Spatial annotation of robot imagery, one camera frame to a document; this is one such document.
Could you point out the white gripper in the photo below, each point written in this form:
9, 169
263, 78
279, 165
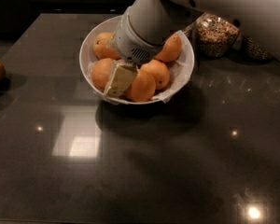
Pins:
130, 45

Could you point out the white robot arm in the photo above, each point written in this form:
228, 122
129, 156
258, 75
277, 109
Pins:
146, 24

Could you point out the white paper bowl liner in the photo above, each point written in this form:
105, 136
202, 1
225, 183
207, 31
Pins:
177, 78

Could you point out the white bowl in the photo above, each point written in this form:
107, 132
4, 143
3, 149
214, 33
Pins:
183, 66

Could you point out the left glass jar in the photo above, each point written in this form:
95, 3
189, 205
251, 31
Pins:
190, 30

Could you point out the middle glass jar of grains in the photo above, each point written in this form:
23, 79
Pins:
215, 35

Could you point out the glass jar of grains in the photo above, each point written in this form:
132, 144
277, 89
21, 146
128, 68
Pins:
215, 35
252, 50

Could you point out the right glass jar of grains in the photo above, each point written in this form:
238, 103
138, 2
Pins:
252, 50

